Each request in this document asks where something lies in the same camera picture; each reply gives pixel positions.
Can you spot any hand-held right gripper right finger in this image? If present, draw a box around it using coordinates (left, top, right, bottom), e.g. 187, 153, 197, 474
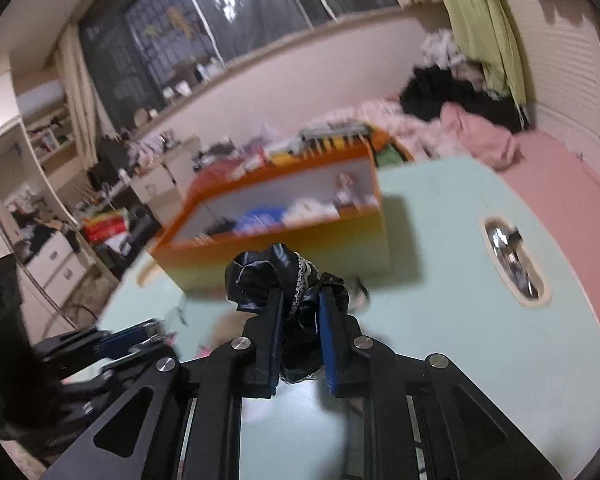
317, 287, 563, 480

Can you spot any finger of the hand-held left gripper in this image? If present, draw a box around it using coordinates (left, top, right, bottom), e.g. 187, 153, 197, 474
62, 332, 178, 413
32, 319, 163, 367

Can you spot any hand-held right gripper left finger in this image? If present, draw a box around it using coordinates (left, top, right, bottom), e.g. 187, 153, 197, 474
40, 287, 286, 480

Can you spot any black lace cloth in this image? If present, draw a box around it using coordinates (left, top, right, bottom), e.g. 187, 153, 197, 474
224, 242, 351, 386

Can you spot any orange cardboard box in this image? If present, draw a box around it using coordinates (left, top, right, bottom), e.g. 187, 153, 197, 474
147, 137, 393, 293

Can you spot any mint green strawberry-print desktop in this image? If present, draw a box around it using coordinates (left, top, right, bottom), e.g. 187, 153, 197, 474
97, 155, 600, 480

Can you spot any white drawer cabinet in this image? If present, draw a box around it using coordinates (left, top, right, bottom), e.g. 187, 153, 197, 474
15, 230, 91, 306

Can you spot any black bag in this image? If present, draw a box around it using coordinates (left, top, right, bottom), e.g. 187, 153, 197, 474
125, 205, 163, 256

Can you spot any red snack package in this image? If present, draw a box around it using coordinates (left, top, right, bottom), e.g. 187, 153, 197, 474
82, 210, 131, 243

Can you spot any white cloth item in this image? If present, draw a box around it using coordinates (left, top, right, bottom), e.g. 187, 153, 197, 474
282, 200, 341, 226

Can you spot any red pillow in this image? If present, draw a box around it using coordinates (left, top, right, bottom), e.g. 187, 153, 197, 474
192, 160, 251, 191

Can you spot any black monitor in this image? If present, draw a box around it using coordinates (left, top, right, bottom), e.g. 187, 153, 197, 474
87, 137, 131, 188

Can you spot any cartoon printed blanket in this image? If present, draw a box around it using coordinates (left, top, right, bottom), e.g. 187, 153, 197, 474
265, 120, 416, 171

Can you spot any pink garment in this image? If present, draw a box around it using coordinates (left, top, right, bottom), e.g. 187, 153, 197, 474
440, 102, 523, 171

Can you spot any beige curtain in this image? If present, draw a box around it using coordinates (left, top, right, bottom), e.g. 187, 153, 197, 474
55, 25, 111, 171

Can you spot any black clothes pile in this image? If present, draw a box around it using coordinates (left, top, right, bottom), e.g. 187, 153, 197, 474
399, 65, 528, 133

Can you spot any pink bed sheet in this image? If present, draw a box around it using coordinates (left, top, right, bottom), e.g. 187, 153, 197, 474
495, 130, 600, 341

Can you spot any white clothes pile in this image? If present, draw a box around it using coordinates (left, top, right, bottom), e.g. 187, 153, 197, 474
420, 30, 481, 81

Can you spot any dark window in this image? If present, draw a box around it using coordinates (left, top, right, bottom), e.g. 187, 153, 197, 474
77, 0, 401, 106

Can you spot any green hanging garment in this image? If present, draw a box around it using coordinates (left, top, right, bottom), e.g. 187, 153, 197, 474
425, 0, 528, 106

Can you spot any white louvered closet door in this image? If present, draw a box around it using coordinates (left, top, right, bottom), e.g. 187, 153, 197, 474
510, 0, 600, 146

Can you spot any white wall shelf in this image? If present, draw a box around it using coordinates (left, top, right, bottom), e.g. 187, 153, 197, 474
10, 80, 81, 171

